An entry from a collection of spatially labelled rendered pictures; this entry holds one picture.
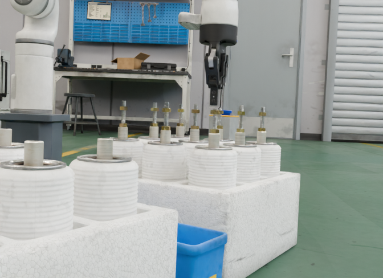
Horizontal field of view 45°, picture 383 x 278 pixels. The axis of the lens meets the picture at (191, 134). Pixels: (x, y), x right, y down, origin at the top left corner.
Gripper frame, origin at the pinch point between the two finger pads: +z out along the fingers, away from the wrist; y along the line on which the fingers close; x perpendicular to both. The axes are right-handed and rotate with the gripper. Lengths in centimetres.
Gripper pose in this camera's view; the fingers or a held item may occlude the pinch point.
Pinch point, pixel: (215, 98)
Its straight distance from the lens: 93.1
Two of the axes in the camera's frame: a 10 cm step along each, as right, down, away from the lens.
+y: 2.4, -0.4, 9.7
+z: -0.5, 10.0, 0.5
